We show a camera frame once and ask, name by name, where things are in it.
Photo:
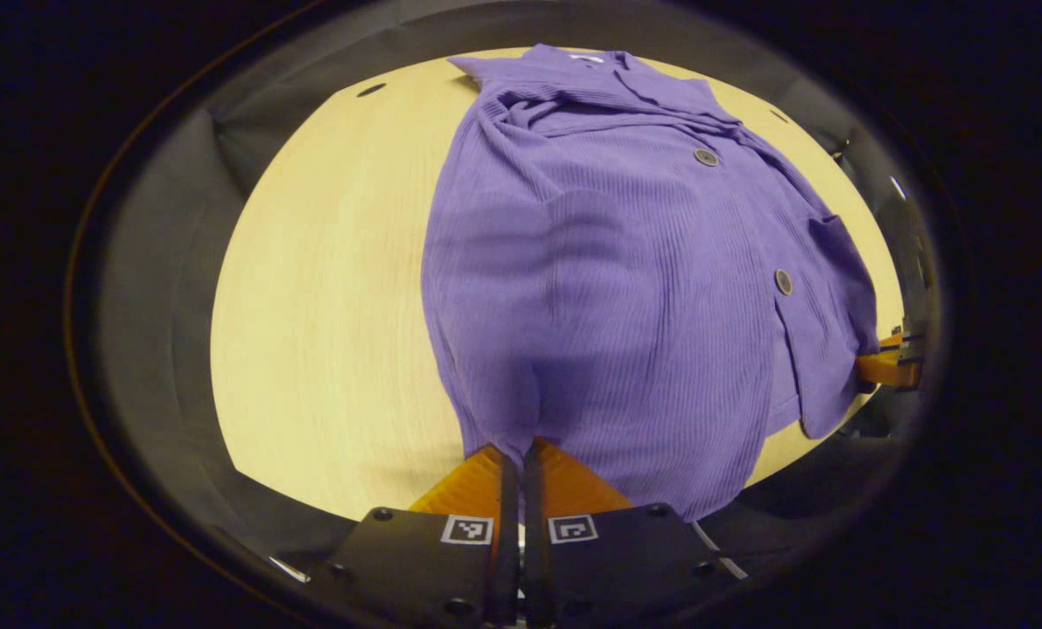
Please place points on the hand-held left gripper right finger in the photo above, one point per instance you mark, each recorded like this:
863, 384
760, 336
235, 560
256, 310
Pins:
534, 542

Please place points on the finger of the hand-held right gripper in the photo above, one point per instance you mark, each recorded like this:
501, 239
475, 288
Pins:
887, 369

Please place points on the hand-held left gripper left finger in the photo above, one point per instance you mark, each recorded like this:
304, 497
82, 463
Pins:
507, 542

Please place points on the purple button-up shirt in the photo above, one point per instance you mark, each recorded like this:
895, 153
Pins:
617, 306

